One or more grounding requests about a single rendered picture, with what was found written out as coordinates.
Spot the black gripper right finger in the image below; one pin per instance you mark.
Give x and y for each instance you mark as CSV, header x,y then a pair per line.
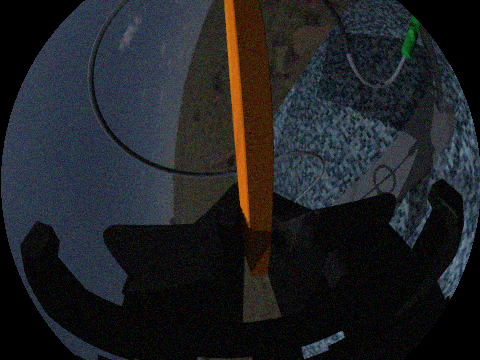
x,y
299,236

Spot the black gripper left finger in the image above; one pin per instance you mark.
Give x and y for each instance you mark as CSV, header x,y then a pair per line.
x,y
211,248

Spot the white hoop with orange handle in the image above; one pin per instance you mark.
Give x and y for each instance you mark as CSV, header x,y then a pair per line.
x,y
252,114

